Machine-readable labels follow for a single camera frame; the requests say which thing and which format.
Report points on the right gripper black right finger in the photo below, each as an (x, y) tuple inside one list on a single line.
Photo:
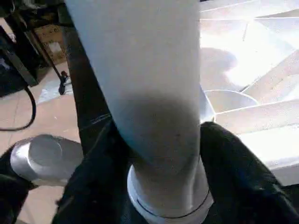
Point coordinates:
[(245, 186)]

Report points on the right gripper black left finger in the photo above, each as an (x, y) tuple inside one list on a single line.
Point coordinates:
[(93, 186)]

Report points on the white plastic table top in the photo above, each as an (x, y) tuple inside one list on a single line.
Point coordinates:
[(257, 70)]

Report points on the white plastic table leg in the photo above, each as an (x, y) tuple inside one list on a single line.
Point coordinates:
[(151, 81)]

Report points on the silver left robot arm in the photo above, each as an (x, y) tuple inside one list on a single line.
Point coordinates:
[(46, 158)]

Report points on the black metal rod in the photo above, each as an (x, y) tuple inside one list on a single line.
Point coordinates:
[(52, 63)]

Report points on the black equipment stand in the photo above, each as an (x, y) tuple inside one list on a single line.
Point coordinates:
[(16, 58)]

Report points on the brown cardboard box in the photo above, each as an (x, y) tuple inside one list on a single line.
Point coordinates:
[(50, 42)]

